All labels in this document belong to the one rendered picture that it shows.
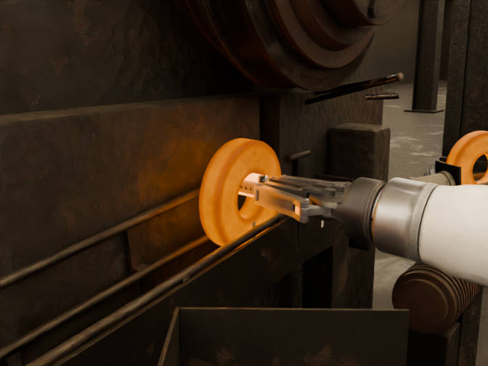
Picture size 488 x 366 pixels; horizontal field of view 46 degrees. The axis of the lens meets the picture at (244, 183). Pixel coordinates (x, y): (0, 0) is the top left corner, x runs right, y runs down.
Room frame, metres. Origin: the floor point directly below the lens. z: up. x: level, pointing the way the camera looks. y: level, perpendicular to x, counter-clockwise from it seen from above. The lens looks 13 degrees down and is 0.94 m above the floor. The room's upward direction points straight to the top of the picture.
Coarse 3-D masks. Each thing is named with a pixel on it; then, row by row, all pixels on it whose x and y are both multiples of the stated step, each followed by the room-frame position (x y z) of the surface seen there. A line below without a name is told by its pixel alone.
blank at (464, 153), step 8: (464, 136) 1.16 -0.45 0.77; (472, 136) 1.14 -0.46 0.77; (480, 136) 1.13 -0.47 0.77; (456, 144) 1.15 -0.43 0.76; (464, 144) 1.13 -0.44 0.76; (472, 144) 1.13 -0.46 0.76; (480, 144) 1.14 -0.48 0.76; (456, 152) 1.13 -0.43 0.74; (464, 152) 1.12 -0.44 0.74; (472, 152) 1.13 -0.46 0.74; (480, 152) 1.14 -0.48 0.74; (448, 160) 1.14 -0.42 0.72; (456, 160) 1.12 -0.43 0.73; (464, 160) 1.12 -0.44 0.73; (472, 160) 1.13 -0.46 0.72; (464, 168) 1.12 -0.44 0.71; (472, 168) 1.13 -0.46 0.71; (464, 176) 1.12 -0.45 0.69; (472, 176) 1.13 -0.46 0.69; (472, 184) 1.13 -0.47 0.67
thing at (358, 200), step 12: (360, 180) 0.65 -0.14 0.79; (372, 180) 0.65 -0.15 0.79; (336, 192) 0.69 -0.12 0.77; (348, 192) 0.64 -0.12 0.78; (360, 192) 0.63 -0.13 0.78; (372, 192) 0.63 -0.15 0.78; (312, 204) 0.67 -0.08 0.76; (324, 204) 0.64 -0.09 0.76; (336, 204) 0.64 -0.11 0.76; (348, 204) 0.63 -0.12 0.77; (360, 204) 0.63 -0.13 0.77; (372, 204) 0.62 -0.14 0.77; (324, 216) 0.64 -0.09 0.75; (336, 216) 0.64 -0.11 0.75; (348, 216) 0.63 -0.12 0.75; (360, 216) 0.62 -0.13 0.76; (348, 228) 0.63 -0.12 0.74; (360, 228) 0.62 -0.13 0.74; (372, 240) 0.63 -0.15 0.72
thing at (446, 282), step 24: (408, 288) 1.02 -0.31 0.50; (432, 288) 0.99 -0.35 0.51; (456, 288) 1.00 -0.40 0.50; (432, 312) 0.99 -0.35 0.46; (456, 312) 0.99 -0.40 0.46; (408, 336) 1.04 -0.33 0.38; (432, 336) 1.01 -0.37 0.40; (456, 336) 1.04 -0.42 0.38; (408, 360) 1.04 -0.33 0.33; (432, 360) 1.01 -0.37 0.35; (456, 360) 1.05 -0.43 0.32
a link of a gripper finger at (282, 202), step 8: (256, 184) 0.71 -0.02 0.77; (264, 192) 0.69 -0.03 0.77; (272, 192) 0.68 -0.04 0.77; (280, 192) 0.68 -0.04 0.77; (288, 192) 0.68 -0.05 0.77; (256, 200) 0.71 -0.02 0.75; (264, 200) 0.69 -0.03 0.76; (272, 200) 0.68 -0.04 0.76; (280, 200) 0.67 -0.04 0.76; (288, 200) 0.66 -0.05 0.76; (296, 200) 0.65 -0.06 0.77; (304, 200) 0.64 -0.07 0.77; (272, 208) 0.68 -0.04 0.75; (280, 208) 0.67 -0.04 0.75; (288, 208) 0.66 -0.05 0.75; (304, 208) 0.64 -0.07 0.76; (296, 216) 0.65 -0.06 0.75
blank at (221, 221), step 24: (240, 144) 0.74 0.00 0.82; (264, 144) 0.77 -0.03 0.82; (216, 168) 0.71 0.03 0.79; (240, 168) 0.73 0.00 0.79; (264, 168) 0.78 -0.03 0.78; (216, 192) 0.70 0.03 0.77; (216, 216) 0.70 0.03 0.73; (240, 216) 0.74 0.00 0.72; (264, 216) 0.78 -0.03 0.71; (216, 240) 0.72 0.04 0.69
